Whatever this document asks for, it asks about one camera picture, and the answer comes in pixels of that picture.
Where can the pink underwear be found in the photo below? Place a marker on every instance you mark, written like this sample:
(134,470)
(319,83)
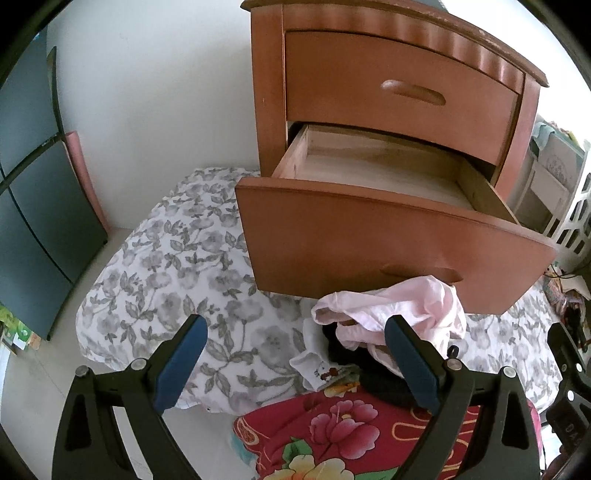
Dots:
(415,300)

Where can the deep wooden drawer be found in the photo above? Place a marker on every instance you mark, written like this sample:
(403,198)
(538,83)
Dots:
(346,240)

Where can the small white cabinet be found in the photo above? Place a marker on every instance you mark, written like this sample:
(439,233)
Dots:
(540,189)

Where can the black toy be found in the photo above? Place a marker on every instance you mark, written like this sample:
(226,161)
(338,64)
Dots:
(571,318)

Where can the colourful cube package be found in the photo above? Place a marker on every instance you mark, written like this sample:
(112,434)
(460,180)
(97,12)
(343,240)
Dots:
(558,291)

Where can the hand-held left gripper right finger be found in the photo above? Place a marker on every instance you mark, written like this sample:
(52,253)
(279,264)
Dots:
(411,364)

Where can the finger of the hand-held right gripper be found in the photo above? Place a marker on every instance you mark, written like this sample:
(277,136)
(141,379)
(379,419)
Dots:
(570,355)

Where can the white printed sock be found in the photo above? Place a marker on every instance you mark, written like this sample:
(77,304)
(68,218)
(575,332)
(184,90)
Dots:
(311,364)

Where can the black lace underwear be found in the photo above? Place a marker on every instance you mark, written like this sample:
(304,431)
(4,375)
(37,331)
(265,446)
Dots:
(383,383)

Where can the pink board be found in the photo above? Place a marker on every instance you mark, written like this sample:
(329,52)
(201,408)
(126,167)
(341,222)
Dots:
(85,184)

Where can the white cutout rack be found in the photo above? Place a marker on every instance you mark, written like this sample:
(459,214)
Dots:
(577,217)

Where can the shallow wooden drawer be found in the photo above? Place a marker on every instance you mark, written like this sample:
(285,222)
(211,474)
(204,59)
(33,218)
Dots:
(369,64)

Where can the green packet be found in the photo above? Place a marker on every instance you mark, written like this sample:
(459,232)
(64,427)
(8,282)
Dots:
(18,332)

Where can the teal cloth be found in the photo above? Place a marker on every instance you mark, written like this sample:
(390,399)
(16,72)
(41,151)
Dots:
(545,136)

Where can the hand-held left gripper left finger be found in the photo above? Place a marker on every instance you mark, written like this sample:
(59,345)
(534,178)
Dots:
(180,364)

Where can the red floral blanket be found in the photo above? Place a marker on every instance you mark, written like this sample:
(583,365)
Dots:
(332,443)

